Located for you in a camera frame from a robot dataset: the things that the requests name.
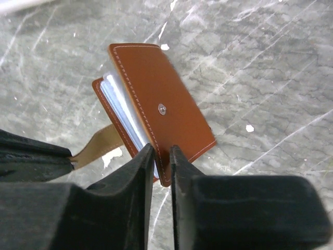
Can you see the brown leather card holder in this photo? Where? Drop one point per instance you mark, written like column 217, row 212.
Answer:
column 147, row 103

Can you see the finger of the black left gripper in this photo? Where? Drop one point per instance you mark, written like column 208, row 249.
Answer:
column 27, row 160

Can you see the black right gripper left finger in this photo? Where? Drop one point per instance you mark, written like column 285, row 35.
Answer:
column 112, row 213

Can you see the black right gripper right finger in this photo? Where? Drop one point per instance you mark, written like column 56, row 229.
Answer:
column 244, row 212

